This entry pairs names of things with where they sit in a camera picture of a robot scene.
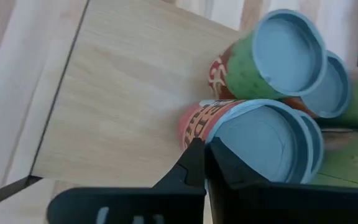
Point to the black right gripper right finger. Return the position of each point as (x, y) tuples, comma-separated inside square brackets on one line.
[(275, 205)]

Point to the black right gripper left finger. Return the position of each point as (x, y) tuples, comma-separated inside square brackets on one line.
[(135, 205)]

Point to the red mixed fruit can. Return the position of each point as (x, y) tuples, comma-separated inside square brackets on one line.
[(259, 143)]

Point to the olive can with white lid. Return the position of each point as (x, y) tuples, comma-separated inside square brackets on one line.
[(346, 161)]

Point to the yellow-green label can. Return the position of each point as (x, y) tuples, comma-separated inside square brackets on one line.
[(334, 90)]

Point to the green red spaghetti print can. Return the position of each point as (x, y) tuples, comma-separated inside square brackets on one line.
[(247, 74)]

